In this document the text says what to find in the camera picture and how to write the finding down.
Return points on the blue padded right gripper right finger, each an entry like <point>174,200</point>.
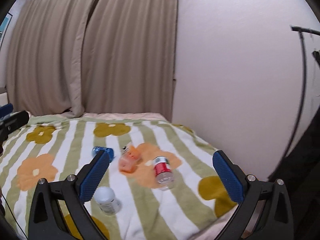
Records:
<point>275,217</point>

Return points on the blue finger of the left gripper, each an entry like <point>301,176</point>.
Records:
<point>6,110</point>

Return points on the green striped floral blanket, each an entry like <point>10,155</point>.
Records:
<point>54,147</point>

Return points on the framed wall picture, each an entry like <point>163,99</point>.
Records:
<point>4,26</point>

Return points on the clear cup with red label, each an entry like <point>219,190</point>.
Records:
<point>164,176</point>

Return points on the left beige curtain panel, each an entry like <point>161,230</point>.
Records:
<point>44,57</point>

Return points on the right beige curtain panel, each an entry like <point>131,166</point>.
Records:
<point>128,57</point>

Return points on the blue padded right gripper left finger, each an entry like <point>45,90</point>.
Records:
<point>46,220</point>

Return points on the blue plastic cup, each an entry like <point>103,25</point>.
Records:
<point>98,149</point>

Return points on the beige curtain panel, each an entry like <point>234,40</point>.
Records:
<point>44,57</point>
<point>128,57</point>

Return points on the white cup with blue label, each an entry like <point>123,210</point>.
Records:
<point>106,200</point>

